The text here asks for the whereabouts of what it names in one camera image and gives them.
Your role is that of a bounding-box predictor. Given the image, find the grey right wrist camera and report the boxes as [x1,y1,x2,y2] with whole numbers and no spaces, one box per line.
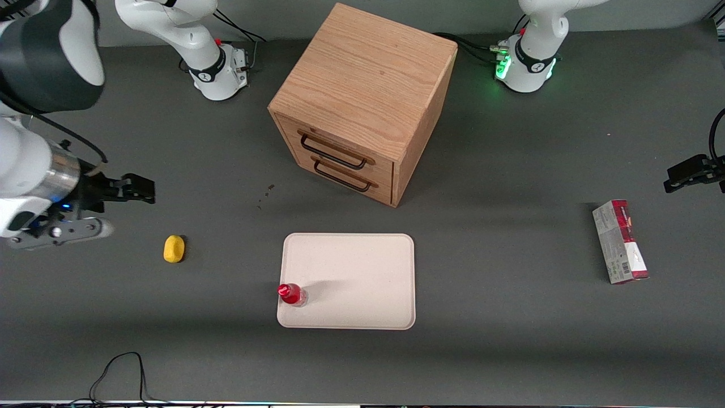
[5,217,115,251]

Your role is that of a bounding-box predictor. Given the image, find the black metal drawer handle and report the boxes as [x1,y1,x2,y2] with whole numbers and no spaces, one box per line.
[312,157,379,193]
[298,131,376,171]

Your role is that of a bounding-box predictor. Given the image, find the red coke bottle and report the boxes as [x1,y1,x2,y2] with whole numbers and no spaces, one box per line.
[277,283,309,308]

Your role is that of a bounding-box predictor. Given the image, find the black right arm base cables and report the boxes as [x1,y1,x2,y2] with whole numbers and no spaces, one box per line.
[213,10,268,72]

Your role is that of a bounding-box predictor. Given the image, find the beige plastic tray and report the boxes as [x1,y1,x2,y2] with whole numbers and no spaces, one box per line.
[276,232,417,331]

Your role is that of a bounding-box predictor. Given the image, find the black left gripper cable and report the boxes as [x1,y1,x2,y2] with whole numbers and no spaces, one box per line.
[709,107,725,164]

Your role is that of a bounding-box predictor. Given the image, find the yellow lemon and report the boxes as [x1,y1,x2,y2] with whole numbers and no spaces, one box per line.
[163,235,186,264]

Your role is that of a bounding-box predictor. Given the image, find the wooden drawer cabinet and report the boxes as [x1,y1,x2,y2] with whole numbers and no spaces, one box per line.
[267,2,459,209]

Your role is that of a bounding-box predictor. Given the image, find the black arm base cables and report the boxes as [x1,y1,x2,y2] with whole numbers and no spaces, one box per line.
[213,10,268,72]
[433,16,531,64]

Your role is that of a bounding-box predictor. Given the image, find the thin black looped cable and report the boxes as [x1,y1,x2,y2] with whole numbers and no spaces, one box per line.
[67,351,173,406]

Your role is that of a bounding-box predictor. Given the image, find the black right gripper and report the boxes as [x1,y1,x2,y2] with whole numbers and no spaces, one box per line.
[56,160,156,217]

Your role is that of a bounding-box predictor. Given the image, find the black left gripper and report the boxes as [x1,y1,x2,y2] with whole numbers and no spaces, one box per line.
[663,154,725,194]

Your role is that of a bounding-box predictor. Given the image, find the black left arm base cables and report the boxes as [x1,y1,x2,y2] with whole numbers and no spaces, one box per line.
[433,16,531,64]

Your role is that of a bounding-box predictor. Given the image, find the red and grey carton box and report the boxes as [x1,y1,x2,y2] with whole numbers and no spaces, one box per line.
[592,199,650,286]

